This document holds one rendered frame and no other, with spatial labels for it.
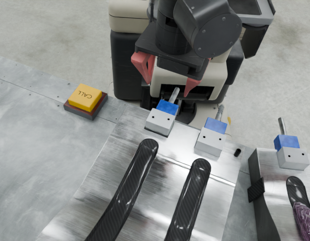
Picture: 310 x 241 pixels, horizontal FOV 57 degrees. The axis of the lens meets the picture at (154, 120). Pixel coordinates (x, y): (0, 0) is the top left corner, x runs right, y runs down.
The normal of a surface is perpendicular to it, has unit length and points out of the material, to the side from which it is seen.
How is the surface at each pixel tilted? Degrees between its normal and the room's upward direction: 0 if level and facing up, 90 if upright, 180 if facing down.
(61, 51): 0
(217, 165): 0
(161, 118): 0
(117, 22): 90
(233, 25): 89
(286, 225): 27
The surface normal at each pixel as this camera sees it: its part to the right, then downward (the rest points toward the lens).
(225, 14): 0.34, 0.77
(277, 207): 0.10, -0.86
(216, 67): 0.07, -0.46
